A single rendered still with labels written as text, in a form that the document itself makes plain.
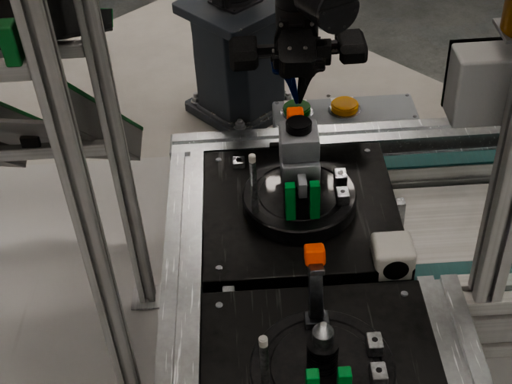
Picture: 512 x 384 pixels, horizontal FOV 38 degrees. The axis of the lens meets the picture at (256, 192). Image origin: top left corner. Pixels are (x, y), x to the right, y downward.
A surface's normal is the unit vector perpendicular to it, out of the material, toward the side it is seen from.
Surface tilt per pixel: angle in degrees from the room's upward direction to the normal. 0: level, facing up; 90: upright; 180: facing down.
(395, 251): 0
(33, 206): 0
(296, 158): 90
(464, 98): 90
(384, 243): 0
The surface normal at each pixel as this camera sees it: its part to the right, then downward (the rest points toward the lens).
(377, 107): -0.04, -0.76
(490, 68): 0.04, 0.65
